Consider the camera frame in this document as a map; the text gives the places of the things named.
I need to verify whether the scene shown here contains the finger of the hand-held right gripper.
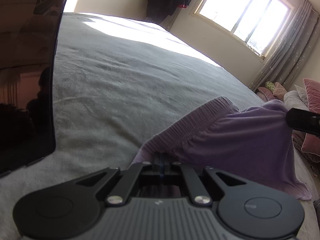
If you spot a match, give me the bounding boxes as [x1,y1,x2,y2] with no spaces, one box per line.
[286,108,307,131]

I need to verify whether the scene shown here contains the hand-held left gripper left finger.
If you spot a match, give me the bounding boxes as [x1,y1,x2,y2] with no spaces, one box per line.
[75,155,163,207]

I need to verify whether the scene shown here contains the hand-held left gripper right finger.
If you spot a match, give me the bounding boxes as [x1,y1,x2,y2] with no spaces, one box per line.
[162,155,250,205]

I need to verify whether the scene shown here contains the lilac pants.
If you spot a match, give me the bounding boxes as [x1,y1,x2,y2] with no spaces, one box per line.
[131,95,313,201]

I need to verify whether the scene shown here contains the white pillow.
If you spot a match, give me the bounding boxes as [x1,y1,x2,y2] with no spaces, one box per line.
[294,84,308,105]

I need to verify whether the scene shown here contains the small pink pillow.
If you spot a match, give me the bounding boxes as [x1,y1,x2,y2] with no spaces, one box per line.
[256,86,277,102]
[272,82,287,100]

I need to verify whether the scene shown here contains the large pink velvet pillow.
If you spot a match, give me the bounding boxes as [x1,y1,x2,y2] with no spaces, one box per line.
[301,78,320,153]

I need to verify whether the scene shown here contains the grey patterned curtain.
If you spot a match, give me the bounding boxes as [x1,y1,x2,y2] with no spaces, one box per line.
[249,0,320,93]

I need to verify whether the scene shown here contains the window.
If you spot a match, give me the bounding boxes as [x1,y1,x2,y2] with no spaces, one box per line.
[189,0,294,60]

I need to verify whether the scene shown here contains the dark glossy panel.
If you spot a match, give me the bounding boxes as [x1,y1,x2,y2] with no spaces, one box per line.
[0,0,75,178]

